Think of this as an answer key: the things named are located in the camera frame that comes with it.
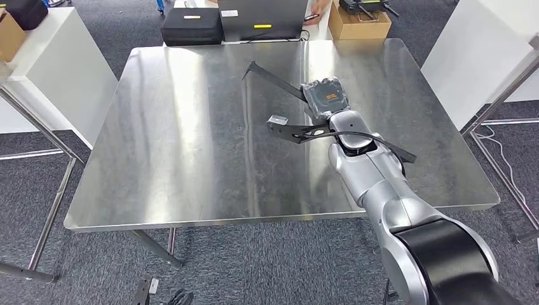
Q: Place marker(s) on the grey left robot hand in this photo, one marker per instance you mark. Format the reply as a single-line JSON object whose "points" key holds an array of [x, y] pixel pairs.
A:
{"points": [[181, 298]]}

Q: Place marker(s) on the person's left hand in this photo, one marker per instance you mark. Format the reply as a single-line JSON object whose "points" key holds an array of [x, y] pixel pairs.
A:
{"points": [[318, 10]]}

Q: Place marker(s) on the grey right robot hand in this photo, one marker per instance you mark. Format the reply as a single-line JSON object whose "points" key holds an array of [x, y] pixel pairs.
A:
{"points": [[326, 97]]}

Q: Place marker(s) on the black smartphone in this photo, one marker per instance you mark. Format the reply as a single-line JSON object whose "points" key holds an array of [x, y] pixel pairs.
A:
{"points": [[311, 17]]}

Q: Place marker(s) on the long black plastic part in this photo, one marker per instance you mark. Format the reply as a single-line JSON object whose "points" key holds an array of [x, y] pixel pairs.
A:
{"points": [[273, 82]]}

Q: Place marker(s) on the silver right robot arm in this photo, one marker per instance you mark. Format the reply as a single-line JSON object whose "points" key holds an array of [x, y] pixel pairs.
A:
{"points": [[379, 185]]}

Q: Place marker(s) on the stainless steel workbench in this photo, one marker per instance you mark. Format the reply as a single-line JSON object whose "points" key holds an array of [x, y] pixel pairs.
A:
{"points": [[189, 147]]}

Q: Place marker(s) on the person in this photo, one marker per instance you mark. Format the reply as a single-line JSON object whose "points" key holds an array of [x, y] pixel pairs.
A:
{"points": [[322, 5]]}

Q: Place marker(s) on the white desk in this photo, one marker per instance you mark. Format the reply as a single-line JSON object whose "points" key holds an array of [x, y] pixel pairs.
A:
{"points": [[320, 31]]}

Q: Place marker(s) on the black remote controller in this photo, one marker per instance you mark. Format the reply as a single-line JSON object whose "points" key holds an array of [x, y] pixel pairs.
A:
{"points": [[358, 6]]}

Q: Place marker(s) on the open cardboard box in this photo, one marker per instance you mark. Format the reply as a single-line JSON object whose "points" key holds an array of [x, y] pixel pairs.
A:
{"points": [[358, 29]]}

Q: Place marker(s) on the grey laptop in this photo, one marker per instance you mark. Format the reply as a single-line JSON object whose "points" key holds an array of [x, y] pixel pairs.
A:
{"points": [[261, 17]]}

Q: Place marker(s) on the black case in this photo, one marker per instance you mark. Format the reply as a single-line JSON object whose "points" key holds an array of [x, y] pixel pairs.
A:
{"points": [[191, 27]]}

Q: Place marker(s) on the stainless steel side table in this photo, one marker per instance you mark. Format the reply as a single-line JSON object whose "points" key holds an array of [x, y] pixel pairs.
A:
{"points": [[54, 198]]}

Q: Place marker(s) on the black pouch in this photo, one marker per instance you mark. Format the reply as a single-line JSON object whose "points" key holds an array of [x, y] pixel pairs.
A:
{"points": [[27, 12]]}

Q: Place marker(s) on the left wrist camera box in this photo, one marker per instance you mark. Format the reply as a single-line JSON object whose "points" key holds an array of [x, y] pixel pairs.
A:
{"points": [[145, 290]]}

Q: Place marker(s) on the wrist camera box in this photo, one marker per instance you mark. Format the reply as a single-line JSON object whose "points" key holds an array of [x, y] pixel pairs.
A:
{"points": [[145, 290], [278, 120]]}

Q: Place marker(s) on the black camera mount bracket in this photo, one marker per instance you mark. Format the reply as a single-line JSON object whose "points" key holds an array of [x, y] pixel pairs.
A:
{"points": [[294, 132]]}

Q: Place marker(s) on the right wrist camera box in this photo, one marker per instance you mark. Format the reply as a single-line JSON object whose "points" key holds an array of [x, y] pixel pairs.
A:
{"points": [[278, 120]]}

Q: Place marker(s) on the steel frame table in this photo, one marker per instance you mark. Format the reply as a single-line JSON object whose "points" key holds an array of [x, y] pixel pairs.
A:
{"points": [[497, 101]]}

